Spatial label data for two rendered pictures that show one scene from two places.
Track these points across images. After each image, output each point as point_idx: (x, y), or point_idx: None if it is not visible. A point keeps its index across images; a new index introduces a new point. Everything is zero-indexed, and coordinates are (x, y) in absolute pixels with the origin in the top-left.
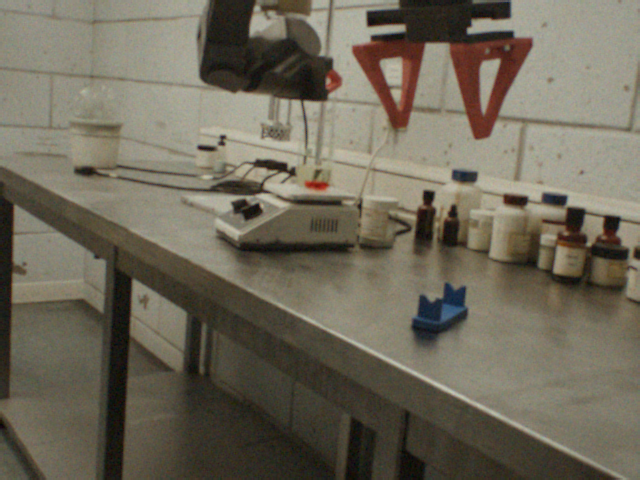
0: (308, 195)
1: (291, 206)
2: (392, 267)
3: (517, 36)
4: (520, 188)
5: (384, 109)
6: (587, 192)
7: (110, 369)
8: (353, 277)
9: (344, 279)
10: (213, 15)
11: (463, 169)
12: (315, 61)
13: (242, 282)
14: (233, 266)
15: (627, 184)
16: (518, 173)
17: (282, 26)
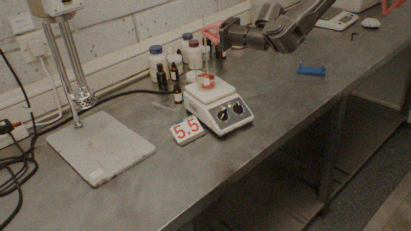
0: (230, 85)
1: (236, 93)
2: (243, 85)
3: None
4: (152, 43)
5: (390, 11)
6: (170, 29)
7: None
8: (272, 90)
9: (278, 91)
10: (322, 14)
11: (150, 47)
12: (237, 22)
13: (312, 109)
14: (288, 116)
15: (183, 19)
16: (137, 38)
17: (283, 8)
